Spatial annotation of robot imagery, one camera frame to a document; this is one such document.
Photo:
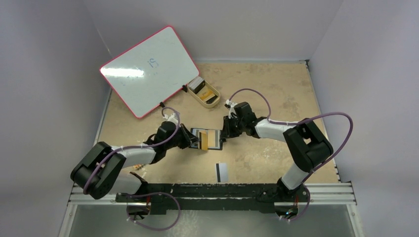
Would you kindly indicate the gold striped card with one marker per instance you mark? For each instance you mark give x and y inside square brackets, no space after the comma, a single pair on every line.
[214,139]
[203,143]

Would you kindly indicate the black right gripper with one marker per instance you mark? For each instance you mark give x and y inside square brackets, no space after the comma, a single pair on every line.
[229,127]

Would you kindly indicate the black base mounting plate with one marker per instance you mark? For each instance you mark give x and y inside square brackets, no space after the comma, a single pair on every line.
[261,197]

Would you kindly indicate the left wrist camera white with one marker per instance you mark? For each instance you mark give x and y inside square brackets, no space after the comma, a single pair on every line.
[174,118]

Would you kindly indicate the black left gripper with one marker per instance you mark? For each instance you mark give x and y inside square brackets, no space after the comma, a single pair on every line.
[188,139]

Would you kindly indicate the grey card with magnetic stripe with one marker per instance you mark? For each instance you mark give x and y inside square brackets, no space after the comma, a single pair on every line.
[221,172]

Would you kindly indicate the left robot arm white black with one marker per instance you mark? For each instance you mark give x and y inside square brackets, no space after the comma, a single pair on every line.
[100,171]

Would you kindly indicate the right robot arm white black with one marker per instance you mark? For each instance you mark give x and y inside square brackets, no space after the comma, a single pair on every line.
[308,146]

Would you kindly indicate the white board with pink frame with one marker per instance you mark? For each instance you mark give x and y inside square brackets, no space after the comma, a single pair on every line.
[150,72]

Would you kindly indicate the grey card stack in tray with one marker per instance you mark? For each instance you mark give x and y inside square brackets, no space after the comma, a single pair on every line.
[196,84]

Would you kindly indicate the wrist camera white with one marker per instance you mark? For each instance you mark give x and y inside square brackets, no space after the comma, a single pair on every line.
[174,118]
[230,105]

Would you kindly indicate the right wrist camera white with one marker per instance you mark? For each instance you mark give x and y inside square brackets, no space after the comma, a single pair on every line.
[230,105]

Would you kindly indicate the beige oval card tray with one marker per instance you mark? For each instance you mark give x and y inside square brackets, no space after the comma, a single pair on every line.
[210,103]

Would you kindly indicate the gold card in tray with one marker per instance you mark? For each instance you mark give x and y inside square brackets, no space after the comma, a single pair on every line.
[206,94]

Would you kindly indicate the black card holder wallet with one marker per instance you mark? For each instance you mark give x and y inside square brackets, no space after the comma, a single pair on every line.
[195,132]

